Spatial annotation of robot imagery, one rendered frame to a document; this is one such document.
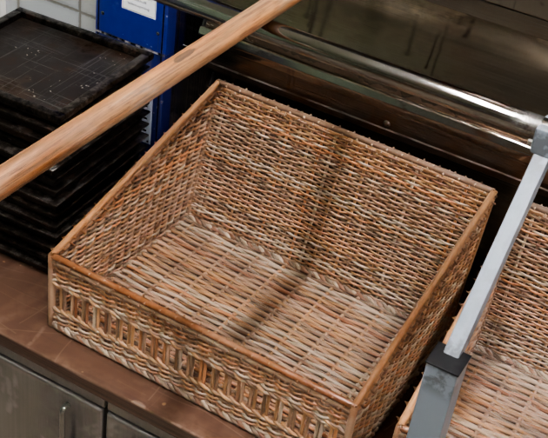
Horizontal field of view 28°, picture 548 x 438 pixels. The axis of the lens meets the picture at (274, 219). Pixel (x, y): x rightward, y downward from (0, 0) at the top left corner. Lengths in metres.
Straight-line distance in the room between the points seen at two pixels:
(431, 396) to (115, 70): 0.86
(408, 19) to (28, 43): 0.66
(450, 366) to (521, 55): 0.64
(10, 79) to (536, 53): 0.85
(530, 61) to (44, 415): 0.98
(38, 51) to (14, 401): 0.60
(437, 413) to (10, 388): 0.84
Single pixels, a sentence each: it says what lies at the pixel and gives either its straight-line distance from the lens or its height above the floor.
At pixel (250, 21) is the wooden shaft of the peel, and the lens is 1.41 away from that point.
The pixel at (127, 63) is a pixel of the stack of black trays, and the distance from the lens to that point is 1.90.
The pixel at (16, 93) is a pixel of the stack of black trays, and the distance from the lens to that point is 1.82.
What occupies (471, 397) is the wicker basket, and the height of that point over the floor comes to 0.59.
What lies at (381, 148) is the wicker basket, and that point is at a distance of 1.86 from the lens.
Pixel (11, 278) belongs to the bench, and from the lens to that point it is 1.93.
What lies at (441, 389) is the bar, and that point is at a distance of 1.31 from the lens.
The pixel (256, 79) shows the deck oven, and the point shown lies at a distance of 1.98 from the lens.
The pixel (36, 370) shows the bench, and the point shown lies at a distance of 1.84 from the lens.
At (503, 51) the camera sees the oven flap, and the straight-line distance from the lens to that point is 1.78.
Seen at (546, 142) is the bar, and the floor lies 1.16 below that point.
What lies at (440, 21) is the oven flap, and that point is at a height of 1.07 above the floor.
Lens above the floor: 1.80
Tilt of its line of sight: 35 degrees down
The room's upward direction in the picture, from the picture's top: 8 degrees clockwise
